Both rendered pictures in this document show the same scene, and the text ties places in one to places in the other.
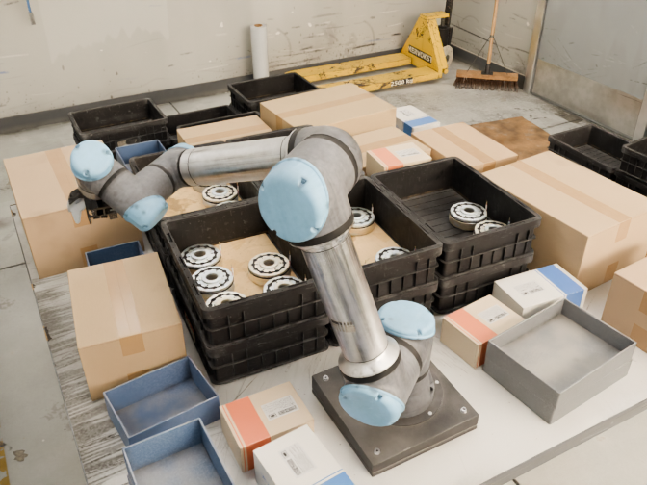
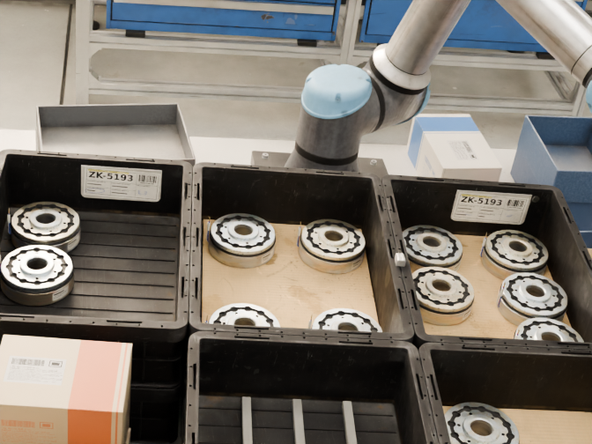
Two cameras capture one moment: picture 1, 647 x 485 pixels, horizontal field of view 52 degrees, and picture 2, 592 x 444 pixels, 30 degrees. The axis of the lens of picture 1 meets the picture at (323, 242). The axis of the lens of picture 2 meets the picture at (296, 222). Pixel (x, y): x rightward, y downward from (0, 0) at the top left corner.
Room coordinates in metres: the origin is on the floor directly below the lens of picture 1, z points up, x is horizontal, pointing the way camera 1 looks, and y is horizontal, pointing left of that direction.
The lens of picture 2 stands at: (2.67, 0.29, 1.88)
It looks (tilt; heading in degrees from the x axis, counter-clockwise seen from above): 35 degrees down; 196
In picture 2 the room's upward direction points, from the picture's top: 8 degrees clockwise
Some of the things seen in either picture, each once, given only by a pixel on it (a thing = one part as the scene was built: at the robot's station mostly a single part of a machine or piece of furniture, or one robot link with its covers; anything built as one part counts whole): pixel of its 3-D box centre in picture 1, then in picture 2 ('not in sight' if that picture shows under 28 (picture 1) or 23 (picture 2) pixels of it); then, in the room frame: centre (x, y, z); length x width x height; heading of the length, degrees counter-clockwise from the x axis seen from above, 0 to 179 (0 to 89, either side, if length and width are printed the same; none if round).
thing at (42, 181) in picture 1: (72, 204); not in sight; (1.74, 0.76, 0.80); 0.40 x 0.30 x 0.20; 29
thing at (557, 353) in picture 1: (559, 349); (114, 143); (1.12, -0.54, 0.78); 0.27 x 0.20 x 0.05; 125
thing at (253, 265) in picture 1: (269, 265); (440, 288); (1.34, 0.14, 0.86); 0.10 x 0.10 x 0.01
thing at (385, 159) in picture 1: (398, 165); (61, 394); (1.82, -0.23, 0.89); 0.16 x 0.12 x 0.07; 113
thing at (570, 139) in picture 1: (593, 177); not in sight; (2.82, -1.30, 0.31); 0.40 x 0.30 x 0.34; 28
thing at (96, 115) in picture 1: (124, 158); not in sight; (2.92, 0.97, 0.37); 0.40 x 0.30 x 0.45; 118
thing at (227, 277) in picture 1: (212, 279); (534, 294); (1.28, 0.27, 0.86); 0.10 x 0.10 x 0.01
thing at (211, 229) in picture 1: (242, 268); (486, 287); (1.31, 0.20, 0.87); 0.40 x 0.30 x 0.11; 25
